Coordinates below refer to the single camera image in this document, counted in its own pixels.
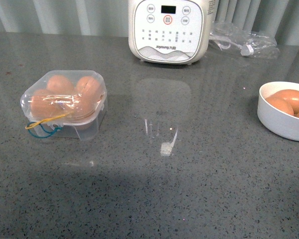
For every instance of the yellow rubber band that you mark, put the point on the yellow rubber band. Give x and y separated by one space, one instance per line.
36 123

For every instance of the clear plastic bag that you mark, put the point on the clear plastic bag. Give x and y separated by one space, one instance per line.
228 38

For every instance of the teal rubber band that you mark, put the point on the teal rubber band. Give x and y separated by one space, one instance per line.
41 130

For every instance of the clear plastic egg box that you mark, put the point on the clear plastic egg box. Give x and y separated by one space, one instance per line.
83 129

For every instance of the white rice cooker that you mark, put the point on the white rice cooker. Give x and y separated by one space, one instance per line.
170 31

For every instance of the white round bowl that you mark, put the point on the white round bowl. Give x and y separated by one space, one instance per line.
278 122

